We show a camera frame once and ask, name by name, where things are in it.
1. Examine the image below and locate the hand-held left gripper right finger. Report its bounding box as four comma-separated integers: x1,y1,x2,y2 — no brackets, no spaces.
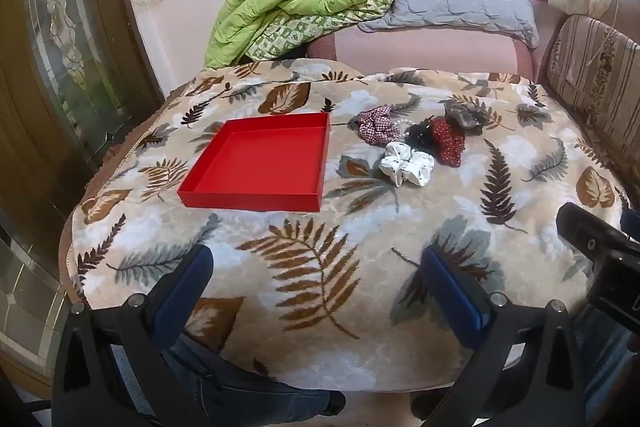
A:
421,247,587,427

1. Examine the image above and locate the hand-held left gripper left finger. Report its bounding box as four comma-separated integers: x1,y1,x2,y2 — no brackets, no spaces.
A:
51,244,215,427

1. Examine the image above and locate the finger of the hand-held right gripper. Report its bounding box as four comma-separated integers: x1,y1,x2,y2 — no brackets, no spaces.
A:
556,202,640,265
620,209,640,242

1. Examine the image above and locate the white dotted scrunchie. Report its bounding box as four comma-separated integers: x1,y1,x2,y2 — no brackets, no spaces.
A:
379,141,436,188

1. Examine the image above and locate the red shallow box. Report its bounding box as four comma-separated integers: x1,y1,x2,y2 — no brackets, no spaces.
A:
177,111,331,213

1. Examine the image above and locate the red polka dot scrunchie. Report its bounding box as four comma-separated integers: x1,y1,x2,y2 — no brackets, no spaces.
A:
429,117,467,168

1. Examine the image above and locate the black gold scrunchie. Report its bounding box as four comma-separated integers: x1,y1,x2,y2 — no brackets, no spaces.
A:
403,122,434,154

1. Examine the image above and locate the red white plaid scrunchie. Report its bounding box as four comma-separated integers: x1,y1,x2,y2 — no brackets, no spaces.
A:
356,105,396,145

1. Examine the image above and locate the person's right leg in jeans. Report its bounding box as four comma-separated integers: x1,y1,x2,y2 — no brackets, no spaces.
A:
572,307,640,420

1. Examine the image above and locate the person's leg in jeans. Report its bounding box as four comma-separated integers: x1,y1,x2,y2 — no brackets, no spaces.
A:
107,332,347,427
572,307,640,420

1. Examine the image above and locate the person's left leg in jeans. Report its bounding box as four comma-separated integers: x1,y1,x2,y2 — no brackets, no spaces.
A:
107,332,347,427

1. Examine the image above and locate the leaf print blanket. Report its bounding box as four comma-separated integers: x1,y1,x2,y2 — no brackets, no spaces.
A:
59,57,636,395

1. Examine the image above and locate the striped sofa cushion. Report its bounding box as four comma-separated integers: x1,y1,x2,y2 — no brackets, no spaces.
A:
541,13,640,192

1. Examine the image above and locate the grey scrunchie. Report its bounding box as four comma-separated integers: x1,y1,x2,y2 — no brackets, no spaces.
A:
444,99,490,136

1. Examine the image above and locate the wooden door with glass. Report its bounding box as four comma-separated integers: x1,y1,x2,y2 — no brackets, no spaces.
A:
0,0,167,390

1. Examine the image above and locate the green quilt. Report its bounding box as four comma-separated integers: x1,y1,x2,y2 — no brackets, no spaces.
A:
205,0,402,70

